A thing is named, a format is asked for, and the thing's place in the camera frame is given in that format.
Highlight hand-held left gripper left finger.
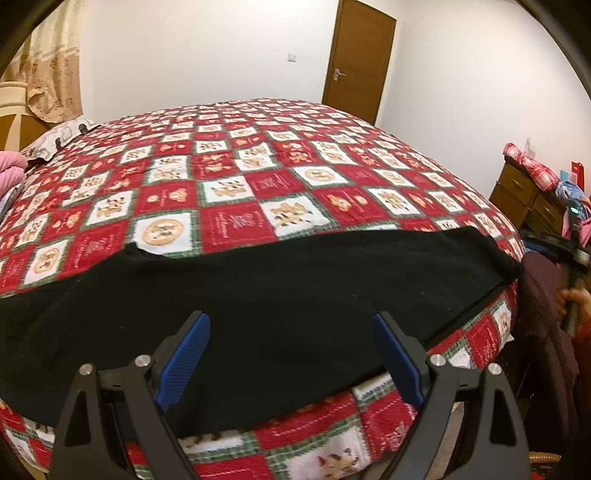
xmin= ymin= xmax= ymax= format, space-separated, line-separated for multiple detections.
xmin=48 ymin=311 xmax=213 ymax=480

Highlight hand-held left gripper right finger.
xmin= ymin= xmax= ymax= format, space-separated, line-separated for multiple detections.
xmin=372 ymin=311 xmax=532 ymax=480

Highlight black pants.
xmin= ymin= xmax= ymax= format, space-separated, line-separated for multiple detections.
xmin=0 ymin=226 xmax=522 ymax=439

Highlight person's right hand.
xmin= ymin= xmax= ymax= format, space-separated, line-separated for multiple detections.
xmin=556 ymin=287 xmax=591 ymax=334

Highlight blue cloth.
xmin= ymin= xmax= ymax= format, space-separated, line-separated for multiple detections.
xmin=556 ymin=180 xmax=591 ymax=219

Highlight brown wooden dresser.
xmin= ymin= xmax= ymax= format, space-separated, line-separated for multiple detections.
xmin=488 ymin=154 xmax=573 ymax=234

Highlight person's dark clothing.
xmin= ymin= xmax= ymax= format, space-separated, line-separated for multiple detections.
xmin=510 ymin=251 xmax=583 ymax=467

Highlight red plaid cloth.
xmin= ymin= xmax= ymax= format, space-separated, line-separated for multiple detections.
xmin=503 ymin=142 xmax=562 ymax=193

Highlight red checked printed blanket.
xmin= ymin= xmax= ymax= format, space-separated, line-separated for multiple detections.
xmin=0 ymin=97 xmax=527 ymax=480

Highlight pink folded quilt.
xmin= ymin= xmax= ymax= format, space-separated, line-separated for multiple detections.
xmin=0 ymin=150 xmax=27 ymax=206

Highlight zigzag patterned pillow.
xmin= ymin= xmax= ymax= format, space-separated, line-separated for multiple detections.
xmin=21 ymin=119 xmax=96 ymax=162

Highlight brown wooden door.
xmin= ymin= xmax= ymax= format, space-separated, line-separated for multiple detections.
xmin=322 ymin=0 xmax=398 ymax=125

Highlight cream wooden headboard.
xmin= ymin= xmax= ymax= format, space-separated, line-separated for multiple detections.
xmin=0 ymin=80 xmax=56 ymax=153

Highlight beige patterned curtain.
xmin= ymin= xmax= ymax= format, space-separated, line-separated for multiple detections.
xmin=9 ymin=0 xmax=86 ymax=124

